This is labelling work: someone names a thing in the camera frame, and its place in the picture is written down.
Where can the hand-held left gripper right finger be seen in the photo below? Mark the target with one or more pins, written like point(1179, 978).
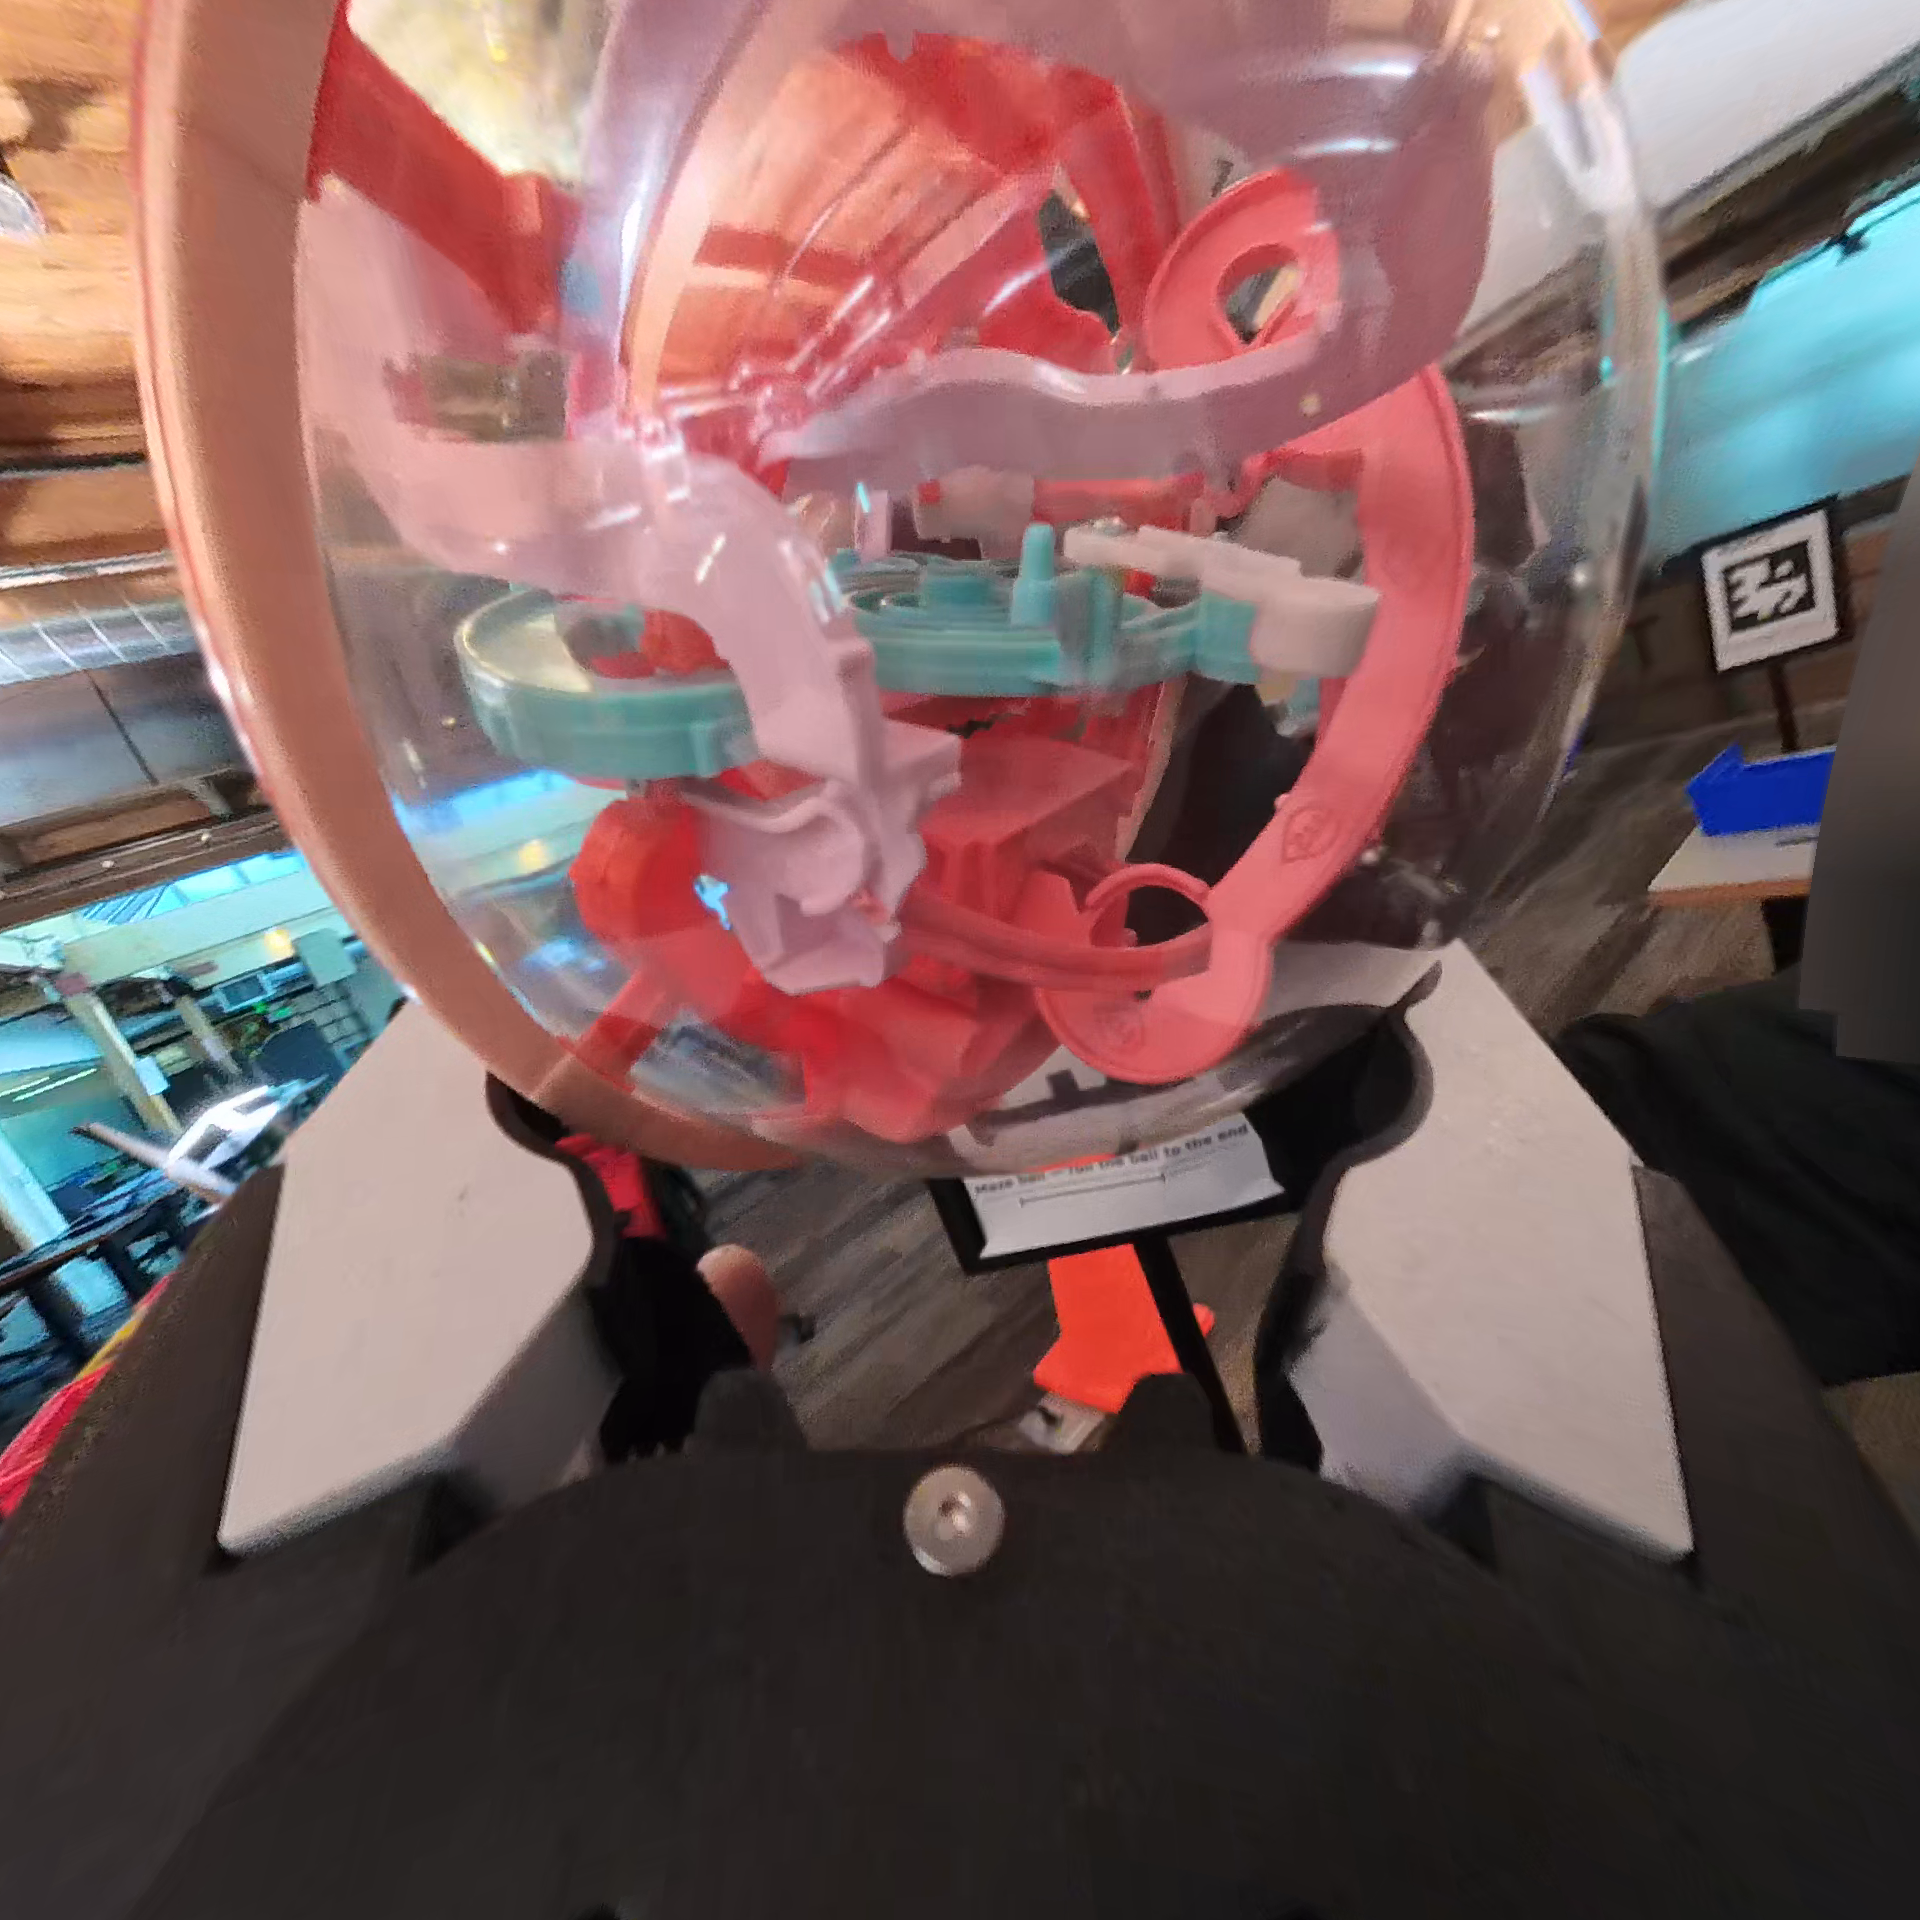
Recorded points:
point(1515, 1290)

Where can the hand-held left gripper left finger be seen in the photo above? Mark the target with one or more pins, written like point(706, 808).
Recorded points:
point(404, 1319)

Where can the clear maze ball red tracks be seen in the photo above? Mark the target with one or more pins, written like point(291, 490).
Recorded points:
point(902, 451)

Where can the person's left hand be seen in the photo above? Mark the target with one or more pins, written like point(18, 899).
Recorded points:
point(744, 1299)

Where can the black framed marker sign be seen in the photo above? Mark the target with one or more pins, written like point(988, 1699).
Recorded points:
point(1124, 1208)

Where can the orange traffic cone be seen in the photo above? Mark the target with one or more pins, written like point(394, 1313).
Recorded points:
point(1110, 1336)

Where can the wooden standing desk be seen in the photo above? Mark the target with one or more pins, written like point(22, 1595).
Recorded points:
point(1724, 866)

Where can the blue plastic bin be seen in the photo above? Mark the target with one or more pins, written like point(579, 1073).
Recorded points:
point(1756, 787)

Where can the small black marker sign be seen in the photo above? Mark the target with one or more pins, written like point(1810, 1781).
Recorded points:
point(1772, 587)

